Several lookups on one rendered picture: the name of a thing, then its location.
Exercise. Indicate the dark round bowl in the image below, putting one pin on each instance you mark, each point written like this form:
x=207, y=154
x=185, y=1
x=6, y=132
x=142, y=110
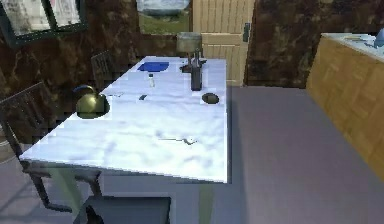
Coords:
x=210, y=98

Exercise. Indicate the small dark utensil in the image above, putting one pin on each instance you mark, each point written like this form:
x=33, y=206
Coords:
x=142, y=97

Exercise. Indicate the light wooden room door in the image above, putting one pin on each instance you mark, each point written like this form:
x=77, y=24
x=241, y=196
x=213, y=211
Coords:
x=221, y=36

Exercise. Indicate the window with green view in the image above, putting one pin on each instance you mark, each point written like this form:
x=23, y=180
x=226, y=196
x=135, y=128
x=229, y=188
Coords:
x=164, y=16

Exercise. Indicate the dark tall bottle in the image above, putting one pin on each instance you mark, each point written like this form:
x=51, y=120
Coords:
x=196, y=75

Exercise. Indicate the dark grey chair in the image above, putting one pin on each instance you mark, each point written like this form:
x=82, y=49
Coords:
x=126, y=210

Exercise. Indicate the grey metal pot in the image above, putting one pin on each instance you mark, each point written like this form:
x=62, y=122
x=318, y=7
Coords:
x=189, y=42

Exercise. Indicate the dark wooden chair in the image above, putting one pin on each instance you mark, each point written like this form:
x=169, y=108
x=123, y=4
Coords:
x=23, y=110
x=103, y=68

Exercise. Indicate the blue flat plate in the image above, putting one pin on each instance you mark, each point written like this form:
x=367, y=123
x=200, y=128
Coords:
x=153, y=66

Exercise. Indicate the dark framed window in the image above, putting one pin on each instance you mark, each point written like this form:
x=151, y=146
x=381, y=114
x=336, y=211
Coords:
x=40, y=16

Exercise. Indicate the wooden counter with pale top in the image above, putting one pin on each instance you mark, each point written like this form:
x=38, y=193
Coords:
x=353, y=96

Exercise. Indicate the white marble table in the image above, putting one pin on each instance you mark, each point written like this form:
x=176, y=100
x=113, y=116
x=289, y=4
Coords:
x=146, y=133

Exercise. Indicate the small clear salt shaker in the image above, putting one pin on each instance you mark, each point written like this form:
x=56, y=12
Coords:
x=151, y=80

